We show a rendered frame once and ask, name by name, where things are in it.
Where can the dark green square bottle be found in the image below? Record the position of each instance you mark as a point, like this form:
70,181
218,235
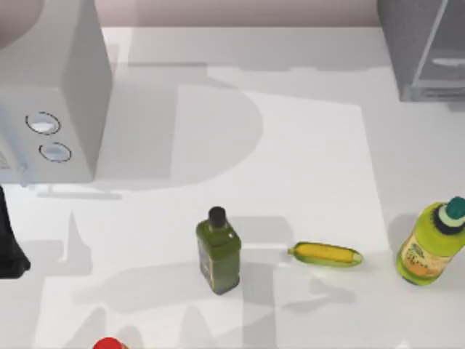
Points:
219,254

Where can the yellow corn cob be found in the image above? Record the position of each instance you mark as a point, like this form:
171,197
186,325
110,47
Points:
326,253

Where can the small microwave knob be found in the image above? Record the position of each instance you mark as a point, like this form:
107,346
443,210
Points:
55,152

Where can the large microwave knob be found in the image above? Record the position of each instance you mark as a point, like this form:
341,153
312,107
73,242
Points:
43,123

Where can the pale microwave oven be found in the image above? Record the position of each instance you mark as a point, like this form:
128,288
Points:
54,72

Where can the yellow-green bottle teal cap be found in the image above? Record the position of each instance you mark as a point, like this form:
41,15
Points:
428,247

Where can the red bottle cap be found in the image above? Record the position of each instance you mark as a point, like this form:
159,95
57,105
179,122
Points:
108,343

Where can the grey cabinet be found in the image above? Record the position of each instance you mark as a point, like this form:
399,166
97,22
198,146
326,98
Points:
428,47

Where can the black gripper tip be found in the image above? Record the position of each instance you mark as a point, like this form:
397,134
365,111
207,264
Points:
8,247

